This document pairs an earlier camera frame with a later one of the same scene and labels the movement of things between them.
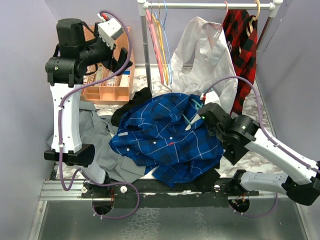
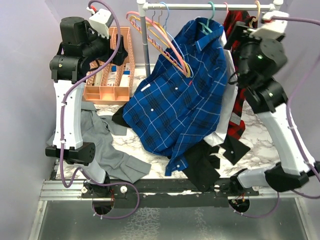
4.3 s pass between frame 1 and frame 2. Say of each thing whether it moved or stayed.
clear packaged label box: stayed
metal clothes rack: stayed
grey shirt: stayed
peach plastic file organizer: stayed
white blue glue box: stayed
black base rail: stayed
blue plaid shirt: moved
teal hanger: moved
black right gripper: moved
